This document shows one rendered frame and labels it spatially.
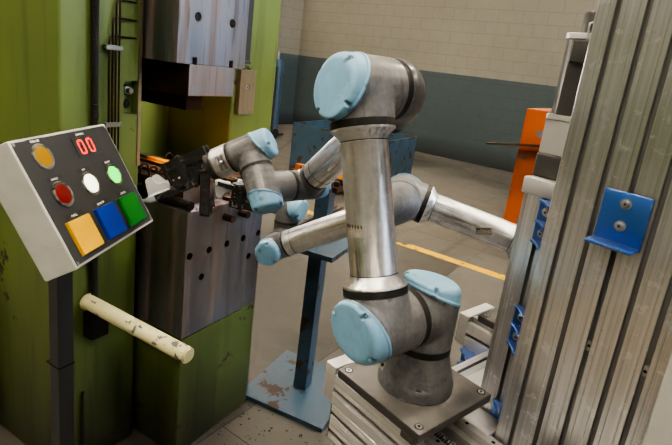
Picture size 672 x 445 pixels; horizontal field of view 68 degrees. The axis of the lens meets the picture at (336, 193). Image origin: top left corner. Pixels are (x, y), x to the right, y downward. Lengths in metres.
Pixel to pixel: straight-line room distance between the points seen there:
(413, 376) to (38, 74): 1.24
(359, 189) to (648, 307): 0.50
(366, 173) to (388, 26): 9.29
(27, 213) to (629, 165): 1.10
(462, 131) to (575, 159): 8.39
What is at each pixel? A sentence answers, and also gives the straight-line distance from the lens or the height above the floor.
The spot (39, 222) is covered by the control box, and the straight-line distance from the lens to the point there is 1.15.
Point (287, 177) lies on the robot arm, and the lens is 1.18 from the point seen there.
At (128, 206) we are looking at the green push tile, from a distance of 1.34.
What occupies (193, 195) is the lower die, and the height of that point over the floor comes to 0.95.
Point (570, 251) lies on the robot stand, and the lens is 0.98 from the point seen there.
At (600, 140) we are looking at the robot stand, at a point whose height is 1.35.
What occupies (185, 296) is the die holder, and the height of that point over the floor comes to 0.63.
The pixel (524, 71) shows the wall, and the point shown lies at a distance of 9.03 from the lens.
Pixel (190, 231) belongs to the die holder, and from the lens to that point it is 1.66.
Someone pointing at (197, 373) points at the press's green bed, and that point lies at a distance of 1.96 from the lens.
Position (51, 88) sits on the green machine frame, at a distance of 1.57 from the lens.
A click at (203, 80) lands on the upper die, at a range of 1.66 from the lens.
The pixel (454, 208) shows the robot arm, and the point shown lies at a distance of 1.46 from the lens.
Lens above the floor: 1.42
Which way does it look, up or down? 14 degrees down
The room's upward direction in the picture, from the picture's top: 7 degrees clockwise
